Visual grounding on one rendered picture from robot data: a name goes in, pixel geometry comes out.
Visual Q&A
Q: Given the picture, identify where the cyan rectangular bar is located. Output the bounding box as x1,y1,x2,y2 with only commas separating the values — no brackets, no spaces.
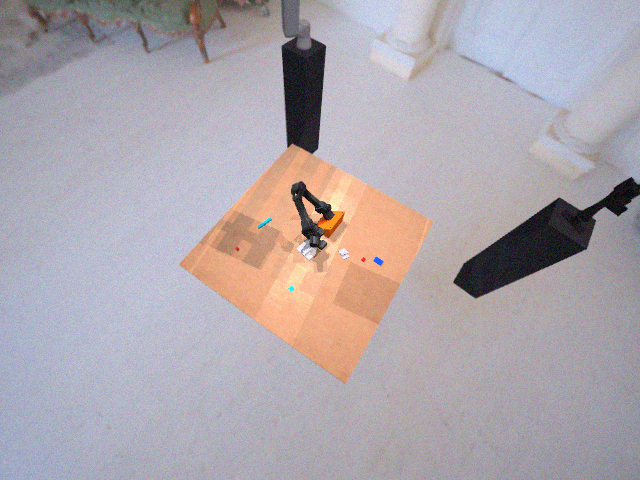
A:
257,217,271,229

